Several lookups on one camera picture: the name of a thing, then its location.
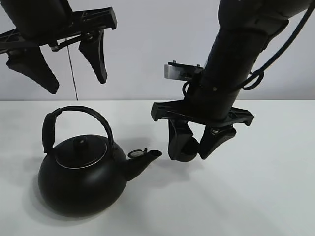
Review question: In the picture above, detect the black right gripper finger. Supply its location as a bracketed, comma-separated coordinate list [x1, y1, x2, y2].
[198, 125, 236, 160]
[168, 119, 193, 160]

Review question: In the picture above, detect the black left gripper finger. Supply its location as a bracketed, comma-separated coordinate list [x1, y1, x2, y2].
[6, 47, 59, 94]
[79, 31, 107, 83]

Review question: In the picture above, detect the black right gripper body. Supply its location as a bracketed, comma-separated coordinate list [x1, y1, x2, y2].
[151, 73, 254, 128]

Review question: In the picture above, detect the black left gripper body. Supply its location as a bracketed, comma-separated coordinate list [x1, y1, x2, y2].
[0, 0, 116, 53]

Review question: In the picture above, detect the small black teacup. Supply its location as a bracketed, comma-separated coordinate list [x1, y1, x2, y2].
[178, 137, 199, 162]

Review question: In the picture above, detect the black round kettle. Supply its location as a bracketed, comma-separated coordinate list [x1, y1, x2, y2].
[38, 106, 162, 217]

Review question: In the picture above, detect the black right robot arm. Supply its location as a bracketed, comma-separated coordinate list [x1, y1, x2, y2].
[151, 0, 315, 162]

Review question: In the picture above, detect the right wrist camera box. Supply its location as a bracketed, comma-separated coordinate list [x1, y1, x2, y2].
[164, 60, 204, 81]

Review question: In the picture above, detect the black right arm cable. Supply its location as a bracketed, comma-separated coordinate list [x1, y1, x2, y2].
[240, 0, 315, 91]

